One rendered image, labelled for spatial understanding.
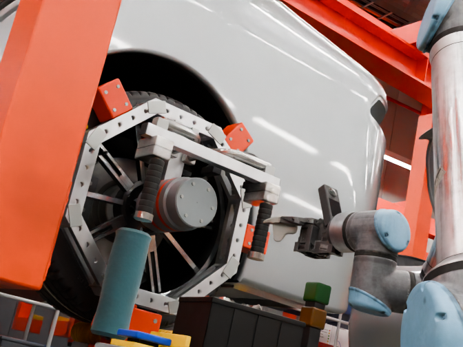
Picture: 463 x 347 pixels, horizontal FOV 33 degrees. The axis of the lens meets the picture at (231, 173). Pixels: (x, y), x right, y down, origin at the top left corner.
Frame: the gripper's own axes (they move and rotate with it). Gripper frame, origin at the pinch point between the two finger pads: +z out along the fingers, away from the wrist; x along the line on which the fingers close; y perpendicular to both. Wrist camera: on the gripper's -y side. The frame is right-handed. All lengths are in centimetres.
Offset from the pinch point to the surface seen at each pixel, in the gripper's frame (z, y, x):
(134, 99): 38, -29, -31
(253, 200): 12.3, -7.3, -2.7
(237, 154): 12.0, -17.0, -10.9
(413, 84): 245, -216, 292
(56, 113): -8, -2, -67
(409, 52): 245, -238, 282
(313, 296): -30.6, 20.0, -14.4
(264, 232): 7.7, 1.0, -0.6
